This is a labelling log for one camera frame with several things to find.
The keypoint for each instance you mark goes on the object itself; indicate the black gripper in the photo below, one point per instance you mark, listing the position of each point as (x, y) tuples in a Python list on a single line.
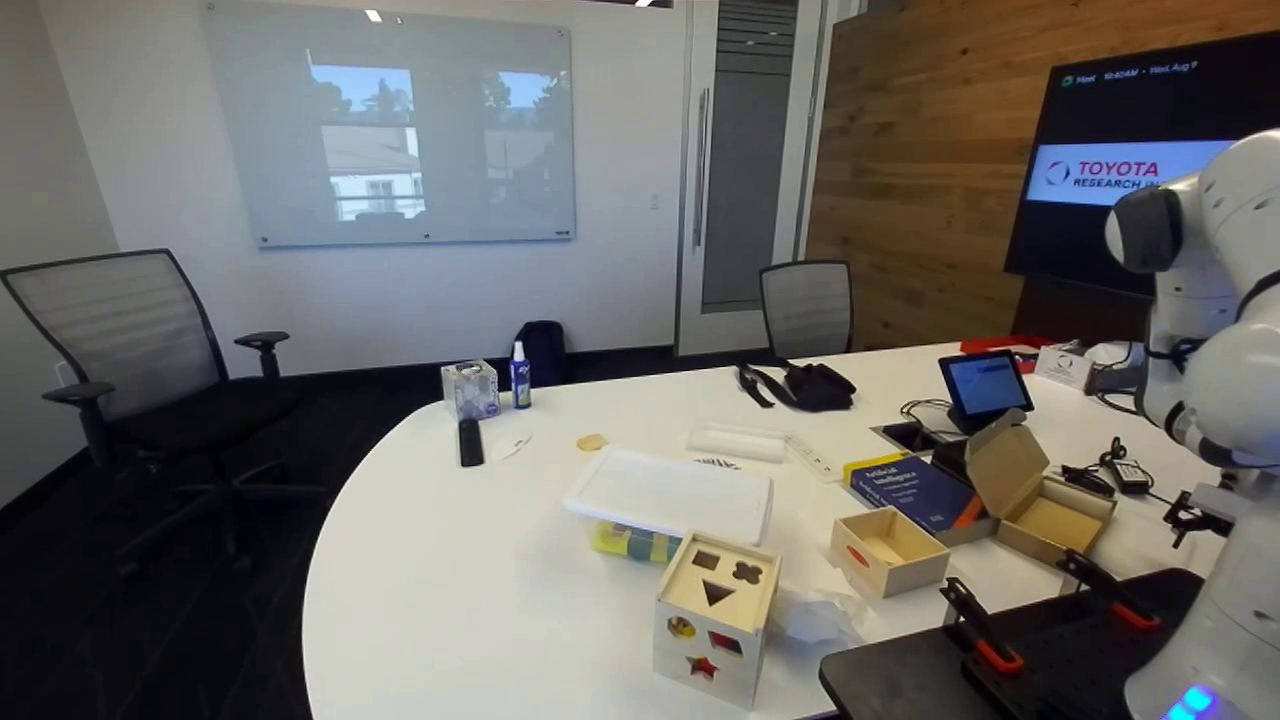
[(1216, 515)]

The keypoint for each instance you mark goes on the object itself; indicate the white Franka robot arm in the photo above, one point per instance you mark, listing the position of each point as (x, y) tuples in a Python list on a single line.
[(1226, 361)]

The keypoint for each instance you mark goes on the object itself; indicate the brown cardboard box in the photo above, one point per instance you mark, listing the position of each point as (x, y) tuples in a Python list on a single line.
[(1012, 475)]

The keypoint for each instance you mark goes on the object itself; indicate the small open wooden box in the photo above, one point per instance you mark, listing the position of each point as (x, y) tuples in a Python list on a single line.
[(898, 563)]

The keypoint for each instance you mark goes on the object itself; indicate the yellow green block box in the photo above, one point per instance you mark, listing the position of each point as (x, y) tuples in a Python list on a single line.
[(637, 540)]

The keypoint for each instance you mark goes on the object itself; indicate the clear tissue box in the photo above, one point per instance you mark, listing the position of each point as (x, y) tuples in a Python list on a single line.
[(470, 390)]

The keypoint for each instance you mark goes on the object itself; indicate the black orange clamp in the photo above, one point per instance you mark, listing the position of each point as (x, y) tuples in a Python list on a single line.
[(986, 626), (1105, 588)]

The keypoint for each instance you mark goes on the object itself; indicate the white grey device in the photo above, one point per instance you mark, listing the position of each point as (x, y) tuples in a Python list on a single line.
[(1109, 361)]

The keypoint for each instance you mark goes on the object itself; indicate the black tablet on stand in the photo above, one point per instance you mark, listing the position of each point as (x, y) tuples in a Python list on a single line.
[(986, 386)]

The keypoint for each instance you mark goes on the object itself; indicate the red flat object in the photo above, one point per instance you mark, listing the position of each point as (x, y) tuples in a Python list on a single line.
[(993, 346)]

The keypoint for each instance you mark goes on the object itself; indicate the blue book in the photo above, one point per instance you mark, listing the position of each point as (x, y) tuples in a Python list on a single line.
[(915, 491)]

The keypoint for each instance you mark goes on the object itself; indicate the yellow flat pad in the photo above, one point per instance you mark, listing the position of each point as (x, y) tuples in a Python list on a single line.
[(872, 464)]

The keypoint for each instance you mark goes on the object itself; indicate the white plastic bag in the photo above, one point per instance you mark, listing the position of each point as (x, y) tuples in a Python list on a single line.
[(818, 610)]

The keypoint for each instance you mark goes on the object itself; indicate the black office chair back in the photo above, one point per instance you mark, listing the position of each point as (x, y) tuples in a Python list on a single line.
[(805, 311)]

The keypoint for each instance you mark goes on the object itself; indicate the white rolled sheet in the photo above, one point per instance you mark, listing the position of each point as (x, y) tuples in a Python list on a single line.
[(739, 446)]

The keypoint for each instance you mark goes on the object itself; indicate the wooden shape sorter cube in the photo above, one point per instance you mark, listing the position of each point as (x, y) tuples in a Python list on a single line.
[(714, 626)]

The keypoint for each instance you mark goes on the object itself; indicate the white paper stack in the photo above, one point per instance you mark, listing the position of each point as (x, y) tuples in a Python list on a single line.
[(672, 493)]

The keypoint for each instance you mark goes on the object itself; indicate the frosted glass door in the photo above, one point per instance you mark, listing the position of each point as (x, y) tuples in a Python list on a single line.
[(744, 163)]

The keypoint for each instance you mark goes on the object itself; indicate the yellow round disc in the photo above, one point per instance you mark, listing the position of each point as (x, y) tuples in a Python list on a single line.
[(588, 441)]

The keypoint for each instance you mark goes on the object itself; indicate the black backpack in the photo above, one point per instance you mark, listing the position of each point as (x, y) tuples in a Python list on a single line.
[(543, 350)]

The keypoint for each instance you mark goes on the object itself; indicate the blue spray bottle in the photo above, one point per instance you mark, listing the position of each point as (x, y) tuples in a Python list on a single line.
[(523, 380)]

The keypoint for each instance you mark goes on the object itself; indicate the black remote control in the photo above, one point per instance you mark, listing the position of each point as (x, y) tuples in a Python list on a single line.
[(470, 441)]

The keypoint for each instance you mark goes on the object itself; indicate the glass whiteboard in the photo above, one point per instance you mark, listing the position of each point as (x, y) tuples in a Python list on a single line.
[(401, 132)]

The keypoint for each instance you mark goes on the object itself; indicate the black mesh office chair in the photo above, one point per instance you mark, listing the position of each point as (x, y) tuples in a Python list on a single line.
[(126, 346)]

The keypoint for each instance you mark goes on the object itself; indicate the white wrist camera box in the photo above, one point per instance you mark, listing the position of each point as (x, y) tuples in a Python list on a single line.
[(1232, 502)]

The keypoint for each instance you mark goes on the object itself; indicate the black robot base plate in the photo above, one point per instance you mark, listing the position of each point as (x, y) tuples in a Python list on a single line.
[(1065, 662)]

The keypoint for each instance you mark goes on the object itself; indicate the wall television screen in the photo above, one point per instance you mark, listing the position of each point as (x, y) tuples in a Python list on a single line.
[(1134, 93)]

